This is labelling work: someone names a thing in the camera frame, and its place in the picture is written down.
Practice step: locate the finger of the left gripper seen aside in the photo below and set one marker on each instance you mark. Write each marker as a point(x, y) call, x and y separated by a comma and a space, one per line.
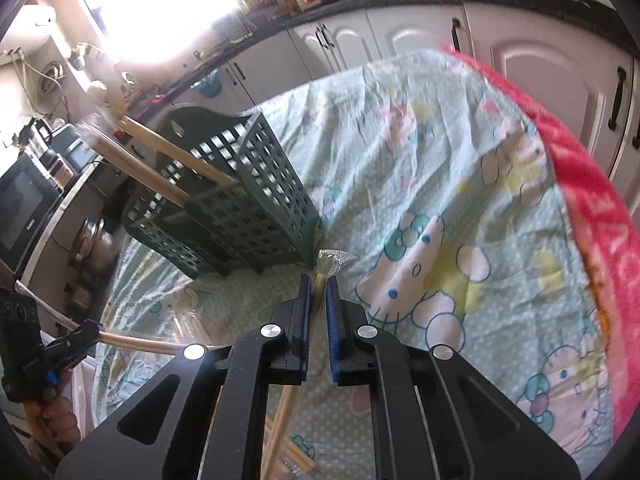
point(66, 352)

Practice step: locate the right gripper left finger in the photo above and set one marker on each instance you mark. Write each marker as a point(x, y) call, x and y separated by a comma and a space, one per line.
point(202, 415)

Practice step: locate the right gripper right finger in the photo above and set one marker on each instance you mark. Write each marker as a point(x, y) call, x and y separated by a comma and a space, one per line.
point(434, 416)

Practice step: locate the bamboo chopstick pair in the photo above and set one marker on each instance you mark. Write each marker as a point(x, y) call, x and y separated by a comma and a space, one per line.
point(188, 329)
point(290, 449)
point(127, 163)
point(331, 261)
point(154, 140)
point(105, 336)

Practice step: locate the left human hand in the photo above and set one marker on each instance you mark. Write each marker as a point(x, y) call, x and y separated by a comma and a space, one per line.
point(53, 425)

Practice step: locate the stacked steel pots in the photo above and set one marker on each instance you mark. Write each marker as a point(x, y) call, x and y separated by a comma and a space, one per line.
point(94, 250)

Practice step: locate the black microwave oven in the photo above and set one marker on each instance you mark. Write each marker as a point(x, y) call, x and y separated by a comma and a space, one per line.
point(27, 197)

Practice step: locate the blue plastic box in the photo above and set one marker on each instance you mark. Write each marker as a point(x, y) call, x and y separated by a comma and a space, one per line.
point(75, 151)

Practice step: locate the dark green utensil basket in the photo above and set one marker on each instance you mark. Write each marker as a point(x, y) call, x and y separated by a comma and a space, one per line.
point(263, 218)

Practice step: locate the cartoon print tablecloth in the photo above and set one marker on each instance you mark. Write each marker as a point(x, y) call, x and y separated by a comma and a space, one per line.
point(443, 189)

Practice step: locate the pink fleece blanket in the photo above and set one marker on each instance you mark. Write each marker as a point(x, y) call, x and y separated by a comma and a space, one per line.
point(606, 238)

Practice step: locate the blue hanging cabinet bin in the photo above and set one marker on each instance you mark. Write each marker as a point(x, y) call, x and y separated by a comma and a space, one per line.
point(209, 86)

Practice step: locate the black countertop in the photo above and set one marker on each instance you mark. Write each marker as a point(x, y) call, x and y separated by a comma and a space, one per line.
point(586, 14)

